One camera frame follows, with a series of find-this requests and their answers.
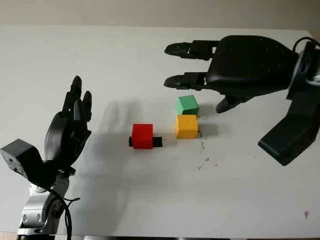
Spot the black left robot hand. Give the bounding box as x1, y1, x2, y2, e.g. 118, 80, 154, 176
43, 75, 93, 174

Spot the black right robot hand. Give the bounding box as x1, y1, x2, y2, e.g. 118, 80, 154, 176
164, 34, 300, 115

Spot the green cube block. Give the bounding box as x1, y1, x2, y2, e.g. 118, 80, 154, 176
175, 94, 200, 116

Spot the red cube block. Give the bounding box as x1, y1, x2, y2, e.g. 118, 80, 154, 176
131, 123, 154, 150

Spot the yellow cube block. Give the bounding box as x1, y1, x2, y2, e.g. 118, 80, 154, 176
175, 114, 200, 140

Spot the black tape strip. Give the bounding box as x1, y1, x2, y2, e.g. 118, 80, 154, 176
128, 136, 163, 148

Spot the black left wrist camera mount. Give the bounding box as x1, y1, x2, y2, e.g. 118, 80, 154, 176
0, 139, 57, 187

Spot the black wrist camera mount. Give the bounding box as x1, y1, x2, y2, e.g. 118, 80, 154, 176
0, 139, 57, 187
257, 41, 320, 167

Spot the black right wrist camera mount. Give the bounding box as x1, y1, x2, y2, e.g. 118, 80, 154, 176
257, 41, 320, 167

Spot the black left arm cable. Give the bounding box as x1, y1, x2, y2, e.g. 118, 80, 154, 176
47, 187, 81, 240

